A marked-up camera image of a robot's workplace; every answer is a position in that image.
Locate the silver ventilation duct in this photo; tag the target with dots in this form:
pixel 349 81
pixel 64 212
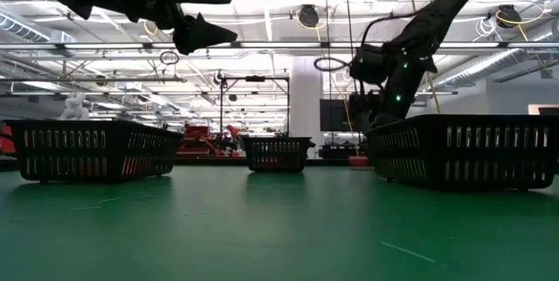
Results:
pixel 26 30
pixel 502 60

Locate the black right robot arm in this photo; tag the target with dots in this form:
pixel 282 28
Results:
pixel 450 2

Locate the black slotted plastic basket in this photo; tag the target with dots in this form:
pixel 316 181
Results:
pixel 57 152
pixel 480 152
pixel 279 155

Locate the crimson red rectangular block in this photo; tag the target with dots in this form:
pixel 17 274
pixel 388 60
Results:
pixel 359 162

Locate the red storage bin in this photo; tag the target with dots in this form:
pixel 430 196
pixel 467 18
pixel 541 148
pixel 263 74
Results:
pixel 5 141

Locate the red workshop equipment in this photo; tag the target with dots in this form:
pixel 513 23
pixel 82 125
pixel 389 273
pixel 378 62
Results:
pixel 196 132

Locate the white sculpted figure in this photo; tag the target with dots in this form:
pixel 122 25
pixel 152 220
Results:
pixel 74 108

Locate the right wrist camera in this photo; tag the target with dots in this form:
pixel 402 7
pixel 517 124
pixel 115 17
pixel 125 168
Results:
pixel 367 65

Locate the green table mat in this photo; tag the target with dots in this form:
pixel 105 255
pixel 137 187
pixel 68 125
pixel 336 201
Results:
pixel 279 228

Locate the white building column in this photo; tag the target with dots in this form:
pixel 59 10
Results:
pixel 305 98

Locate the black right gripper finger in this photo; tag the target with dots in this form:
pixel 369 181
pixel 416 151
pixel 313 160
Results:
pixel 361 113

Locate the black metal gantry frame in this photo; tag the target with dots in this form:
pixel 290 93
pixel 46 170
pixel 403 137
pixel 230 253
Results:
pixel 255 78

